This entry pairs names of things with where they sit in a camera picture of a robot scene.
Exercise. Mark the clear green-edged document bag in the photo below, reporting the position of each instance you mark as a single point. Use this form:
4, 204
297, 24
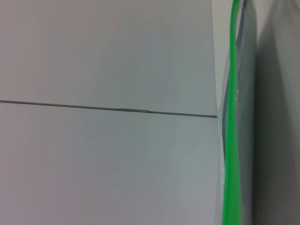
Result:
232, 140

